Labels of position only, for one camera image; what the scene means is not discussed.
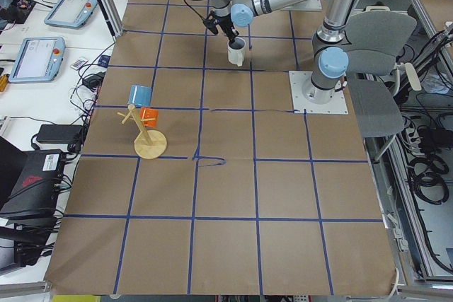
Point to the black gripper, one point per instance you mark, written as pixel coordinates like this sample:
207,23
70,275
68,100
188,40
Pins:
225,25

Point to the white grey mug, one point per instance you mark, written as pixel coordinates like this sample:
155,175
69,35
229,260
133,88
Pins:
236,55

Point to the blue mug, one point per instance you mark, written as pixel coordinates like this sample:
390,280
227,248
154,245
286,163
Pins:
140,96

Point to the orange mug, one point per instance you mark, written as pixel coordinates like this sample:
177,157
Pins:
149,116

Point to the wooden mug tree stand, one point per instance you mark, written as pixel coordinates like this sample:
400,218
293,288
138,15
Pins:
150,143

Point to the grey office chair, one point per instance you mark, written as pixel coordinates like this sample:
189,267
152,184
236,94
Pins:
376,37

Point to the small remote control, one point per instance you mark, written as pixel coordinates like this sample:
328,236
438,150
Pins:
80,62

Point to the upper teach pendant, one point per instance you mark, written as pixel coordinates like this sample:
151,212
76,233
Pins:
70,13

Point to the teach pendant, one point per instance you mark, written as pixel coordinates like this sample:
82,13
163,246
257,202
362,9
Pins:
38,60
70,13

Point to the lower teach pendant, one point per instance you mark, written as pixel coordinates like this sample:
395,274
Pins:
38,60

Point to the black power adapter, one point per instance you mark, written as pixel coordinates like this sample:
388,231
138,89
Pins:
58,133

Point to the black computer case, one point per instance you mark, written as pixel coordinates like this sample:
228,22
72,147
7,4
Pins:
29,182

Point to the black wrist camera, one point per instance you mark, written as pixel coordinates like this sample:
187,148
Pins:
210,22

